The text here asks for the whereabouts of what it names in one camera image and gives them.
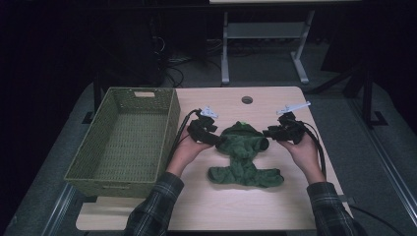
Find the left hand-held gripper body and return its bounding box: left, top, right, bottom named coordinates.
left=186, top=104, right=219, bottom=146

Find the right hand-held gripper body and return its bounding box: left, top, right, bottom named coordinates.
left=275, top=100, right=312, bottom=146

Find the green fleece garment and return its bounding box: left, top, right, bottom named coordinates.
left=207, top=120, right=285, bottom=189

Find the green woven basket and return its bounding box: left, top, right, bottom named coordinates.
left=64, top=87, right=182, bottom=200

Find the person's left hand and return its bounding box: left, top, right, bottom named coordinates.
left=165, top=125, right=214, bottom=179

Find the person's right hand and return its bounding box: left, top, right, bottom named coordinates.
left=277, top=131, right=328, bottom=185

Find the black metal stand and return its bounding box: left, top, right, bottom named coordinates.
left=361, top=63, right=389, bottom=128
left=81, top=73, right=103, bottom=125

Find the grey tape strip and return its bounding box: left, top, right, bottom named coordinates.
left=338, top=194, right=356, bottom=205

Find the dark computer tower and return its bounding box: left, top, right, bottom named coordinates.
left=96, top=13, right=166, bottom=88

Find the left hand-held gripper black cable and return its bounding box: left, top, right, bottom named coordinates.
left=164, top=108, right=202, bottom=170

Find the hand-held gripper black cable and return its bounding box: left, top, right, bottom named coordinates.
left=302, top=121, right=328, bottom=181
left=164, top=108, right=202, bottom=170

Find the right hand-held gripper black cable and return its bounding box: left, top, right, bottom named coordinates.
left=302, top=121, right=328, bottom=181

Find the bundle of background cables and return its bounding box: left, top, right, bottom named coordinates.
left=163, top=55, right=195, bottom=89

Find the grey metal table frame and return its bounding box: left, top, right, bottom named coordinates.
left=220, top=9, right=316, bottom=87

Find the metal floor rail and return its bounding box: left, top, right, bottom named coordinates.
left=40, top=182, right=77, bottom=236
left=346, top=97, right=417, bottom=218

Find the black floor cable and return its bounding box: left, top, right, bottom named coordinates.
left=347, top=204, right=407, bottom=236

